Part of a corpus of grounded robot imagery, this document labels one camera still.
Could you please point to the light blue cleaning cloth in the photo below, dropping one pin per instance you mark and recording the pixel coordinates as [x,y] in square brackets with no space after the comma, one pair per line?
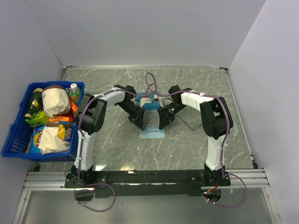
[152,132]

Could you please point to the black thin sunglasses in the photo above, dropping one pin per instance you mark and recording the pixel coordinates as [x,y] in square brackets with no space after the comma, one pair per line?
[191,125]

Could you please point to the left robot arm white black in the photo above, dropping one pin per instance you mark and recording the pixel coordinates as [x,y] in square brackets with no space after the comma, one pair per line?
[90,119]

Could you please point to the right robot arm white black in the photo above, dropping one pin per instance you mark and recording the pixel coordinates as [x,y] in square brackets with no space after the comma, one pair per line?
[216,122]

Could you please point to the blue translucent glasses case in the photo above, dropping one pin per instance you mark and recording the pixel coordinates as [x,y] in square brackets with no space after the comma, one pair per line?
[153,106]

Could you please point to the lime green snack pack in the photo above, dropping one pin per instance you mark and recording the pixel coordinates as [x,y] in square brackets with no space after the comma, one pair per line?
[38,120]

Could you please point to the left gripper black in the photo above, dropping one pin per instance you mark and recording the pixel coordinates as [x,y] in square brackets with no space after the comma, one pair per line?
[137,118]

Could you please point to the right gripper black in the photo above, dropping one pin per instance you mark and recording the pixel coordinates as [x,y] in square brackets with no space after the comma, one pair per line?
[165,119]

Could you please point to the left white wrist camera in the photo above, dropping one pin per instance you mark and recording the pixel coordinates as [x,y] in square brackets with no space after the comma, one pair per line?
[145,100]

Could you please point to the dark green glass bottle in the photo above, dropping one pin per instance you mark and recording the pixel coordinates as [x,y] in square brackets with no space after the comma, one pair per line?
[35,103]

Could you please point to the orange snack pack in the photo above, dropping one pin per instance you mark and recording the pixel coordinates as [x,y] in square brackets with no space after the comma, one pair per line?
[68,117]

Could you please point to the green bottle white cap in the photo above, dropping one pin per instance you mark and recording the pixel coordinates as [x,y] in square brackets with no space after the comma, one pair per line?
[75,93]

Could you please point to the brown white paper bag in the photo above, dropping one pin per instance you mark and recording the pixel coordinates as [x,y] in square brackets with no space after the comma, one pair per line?
[55,101]

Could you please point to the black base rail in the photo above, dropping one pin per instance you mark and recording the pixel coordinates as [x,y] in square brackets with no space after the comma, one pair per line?
[104,184]

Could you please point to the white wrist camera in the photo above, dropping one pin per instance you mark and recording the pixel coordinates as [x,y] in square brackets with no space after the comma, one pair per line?
[156,98]
[145,100]

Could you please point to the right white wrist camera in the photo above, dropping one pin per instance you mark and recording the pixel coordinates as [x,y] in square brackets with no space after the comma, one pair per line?
[156,98]

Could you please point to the blue yellow chips bag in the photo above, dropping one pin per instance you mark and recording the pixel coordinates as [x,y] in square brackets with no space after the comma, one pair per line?
[33,145]

